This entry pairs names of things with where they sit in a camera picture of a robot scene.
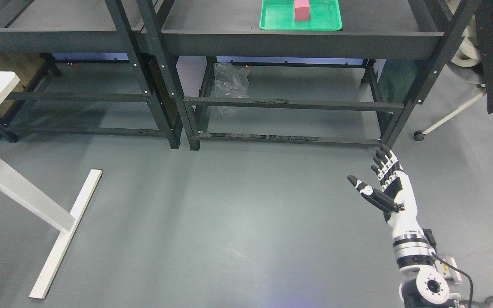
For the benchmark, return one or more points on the black metal shelf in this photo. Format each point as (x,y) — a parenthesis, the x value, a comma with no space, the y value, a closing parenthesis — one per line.
(406,42)
(44,27)

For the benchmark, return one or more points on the black metal shelf right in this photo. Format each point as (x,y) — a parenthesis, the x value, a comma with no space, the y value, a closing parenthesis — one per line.
(406,42)

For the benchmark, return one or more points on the white table with leg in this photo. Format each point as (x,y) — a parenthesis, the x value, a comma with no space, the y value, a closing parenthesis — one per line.
(25,193)

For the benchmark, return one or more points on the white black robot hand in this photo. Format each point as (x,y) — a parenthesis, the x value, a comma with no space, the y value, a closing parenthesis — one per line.
(395,199)

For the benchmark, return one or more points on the green plastic tray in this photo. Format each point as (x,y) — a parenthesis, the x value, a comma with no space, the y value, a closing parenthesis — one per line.
(277,15)

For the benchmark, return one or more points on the pink foam block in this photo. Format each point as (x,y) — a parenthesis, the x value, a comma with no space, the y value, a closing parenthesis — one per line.
(301,10)

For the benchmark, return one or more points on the black metal shelf left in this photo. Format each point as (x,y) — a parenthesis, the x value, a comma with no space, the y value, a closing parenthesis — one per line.
(44,27)

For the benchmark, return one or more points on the clear plastic bag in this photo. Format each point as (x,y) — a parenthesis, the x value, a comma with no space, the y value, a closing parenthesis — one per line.
(231,81)

